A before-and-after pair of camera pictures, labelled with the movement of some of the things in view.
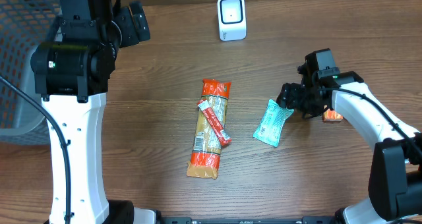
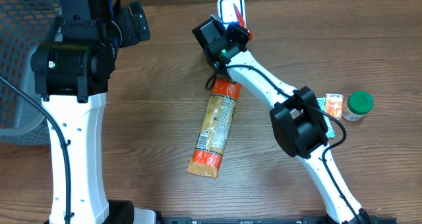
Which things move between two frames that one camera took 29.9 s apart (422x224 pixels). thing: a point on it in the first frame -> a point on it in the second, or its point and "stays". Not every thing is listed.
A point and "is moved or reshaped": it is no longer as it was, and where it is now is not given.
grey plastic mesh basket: [27, 16] stays
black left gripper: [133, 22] stays
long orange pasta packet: [206, 151] is moved or reshaped
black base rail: [246, 220] stays
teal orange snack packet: [269, 130] -> [322, 105]
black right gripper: [293, 94] -> [237, 33]
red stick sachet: [221, 134] -> [243, 22]
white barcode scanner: [231, 18] stays
